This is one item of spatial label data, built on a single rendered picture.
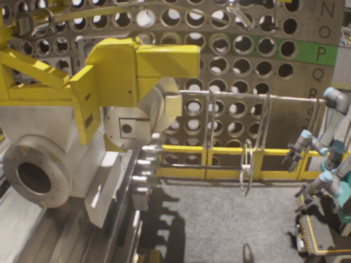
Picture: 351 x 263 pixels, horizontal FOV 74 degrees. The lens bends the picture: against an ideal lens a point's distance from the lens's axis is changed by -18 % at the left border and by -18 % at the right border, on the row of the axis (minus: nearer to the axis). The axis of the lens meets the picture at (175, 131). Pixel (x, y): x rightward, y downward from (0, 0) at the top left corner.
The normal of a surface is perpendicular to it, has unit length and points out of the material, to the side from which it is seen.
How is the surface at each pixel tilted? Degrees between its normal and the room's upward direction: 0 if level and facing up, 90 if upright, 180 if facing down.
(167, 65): 90
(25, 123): 90
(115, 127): 90
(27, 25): 90
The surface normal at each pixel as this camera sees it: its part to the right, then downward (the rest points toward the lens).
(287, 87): -0.08, 0.51
